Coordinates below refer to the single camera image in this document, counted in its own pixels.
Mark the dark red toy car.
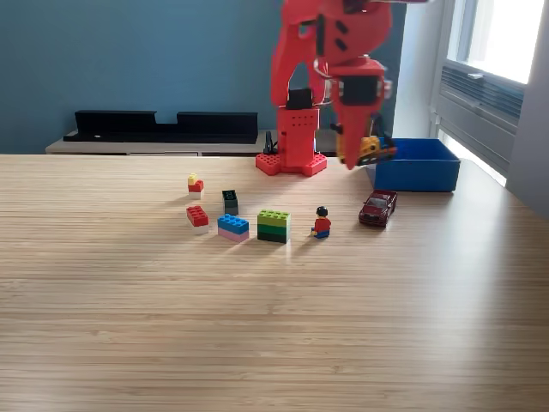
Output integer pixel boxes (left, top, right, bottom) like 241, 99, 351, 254
358, 189, 399, 228

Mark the yellow red white lego stack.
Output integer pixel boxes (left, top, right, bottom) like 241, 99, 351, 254
187, 173, 205, 200

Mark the blue plastic bin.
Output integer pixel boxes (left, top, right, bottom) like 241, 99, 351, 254
364, 136, 462, 193

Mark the green lego block stack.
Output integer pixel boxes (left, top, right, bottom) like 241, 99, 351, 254
256, 209, 292, 245

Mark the black lego brick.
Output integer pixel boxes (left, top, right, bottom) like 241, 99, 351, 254
221, 189, 239, 216

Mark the blue and pink lego stack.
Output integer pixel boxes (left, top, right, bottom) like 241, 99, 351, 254
216, 213, 250, 244

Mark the red and white lego stack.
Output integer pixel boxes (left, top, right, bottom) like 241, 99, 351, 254
185, 205, 210, 235

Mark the dark wooden chair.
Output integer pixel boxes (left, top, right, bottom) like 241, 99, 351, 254
325, 100, 383, 158

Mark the toy figure red shirt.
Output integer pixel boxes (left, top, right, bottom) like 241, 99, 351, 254
311, 205, 333, 239

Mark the grey radiator vent unit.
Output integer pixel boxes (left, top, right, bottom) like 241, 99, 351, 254
436, 59, 527, 173

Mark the black shelf tray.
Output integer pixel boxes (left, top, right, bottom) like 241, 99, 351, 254
63, 110, 259, 144

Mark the pale wooden sideboard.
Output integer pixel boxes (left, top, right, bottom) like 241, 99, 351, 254
45, 128, 344, 156

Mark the white window frame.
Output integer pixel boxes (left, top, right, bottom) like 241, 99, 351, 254
445, 0, 546, 85

